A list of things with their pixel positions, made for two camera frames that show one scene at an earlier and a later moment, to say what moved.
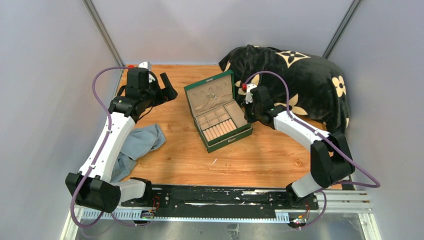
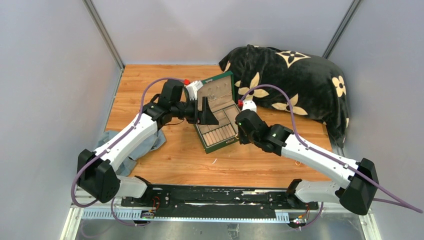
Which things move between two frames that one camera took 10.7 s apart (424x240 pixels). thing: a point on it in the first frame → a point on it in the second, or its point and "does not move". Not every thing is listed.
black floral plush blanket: [307, 87] does not move
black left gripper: [163, 97] → [204, 117]
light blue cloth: [139, 141] does not move
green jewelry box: [218, 119] does not move
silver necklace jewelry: [211, 95] does not move
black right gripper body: [250, 112] → [243, 138]
